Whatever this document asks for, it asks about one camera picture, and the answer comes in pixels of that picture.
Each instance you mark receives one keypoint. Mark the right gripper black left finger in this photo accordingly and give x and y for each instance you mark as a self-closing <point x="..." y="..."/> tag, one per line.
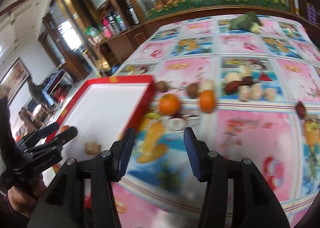
<point x="63" y="203"/>

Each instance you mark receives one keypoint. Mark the left human hand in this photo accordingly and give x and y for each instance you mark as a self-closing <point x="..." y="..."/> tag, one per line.
<point x="23" y="203"/>

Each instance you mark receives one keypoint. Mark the red white cardboard box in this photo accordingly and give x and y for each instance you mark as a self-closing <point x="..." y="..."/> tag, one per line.
<point x="103" y="108"/>

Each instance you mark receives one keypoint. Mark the beige cut root chunk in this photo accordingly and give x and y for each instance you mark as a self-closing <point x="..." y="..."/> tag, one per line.
<point x="206" y="84"/>

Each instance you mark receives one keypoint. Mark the pink bottle on shelf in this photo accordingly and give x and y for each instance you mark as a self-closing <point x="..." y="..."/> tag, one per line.
<point x="108" y="30"/>

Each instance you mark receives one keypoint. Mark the green leafy cabbage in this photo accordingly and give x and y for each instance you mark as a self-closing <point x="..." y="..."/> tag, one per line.
<point x="248" y="22"/>

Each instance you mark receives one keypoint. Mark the dark red fruit right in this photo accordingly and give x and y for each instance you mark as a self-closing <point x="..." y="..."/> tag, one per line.
<point x="300" y="110"/>

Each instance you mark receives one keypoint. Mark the colourful fruit print tablecloth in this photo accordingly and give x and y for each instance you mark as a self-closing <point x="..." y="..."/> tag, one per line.
<point x="284" y="148"/>

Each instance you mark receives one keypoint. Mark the dark red date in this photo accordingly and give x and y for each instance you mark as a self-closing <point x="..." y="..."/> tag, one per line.
<point x="233" y="87"/>

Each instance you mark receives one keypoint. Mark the framed wall painting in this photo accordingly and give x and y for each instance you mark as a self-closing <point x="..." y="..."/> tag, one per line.
<point x="14" y="79"/>

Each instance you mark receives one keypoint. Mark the wooden cabinet shelf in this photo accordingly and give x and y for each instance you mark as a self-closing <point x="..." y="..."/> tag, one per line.
<point x="103" y="33"/>

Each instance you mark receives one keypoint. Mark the brown kiwi fruit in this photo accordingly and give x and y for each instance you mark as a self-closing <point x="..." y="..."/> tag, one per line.
<point x="162" y="86"/>
<point x="193" y="90"/>

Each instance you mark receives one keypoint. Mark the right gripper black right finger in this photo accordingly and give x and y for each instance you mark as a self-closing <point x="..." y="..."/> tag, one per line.
<point x="254" y="203"/>

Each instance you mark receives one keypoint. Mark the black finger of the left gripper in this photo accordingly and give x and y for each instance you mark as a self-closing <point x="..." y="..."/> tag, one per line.
<point x="58" y="141"/>
<point x="31" y="139"/>

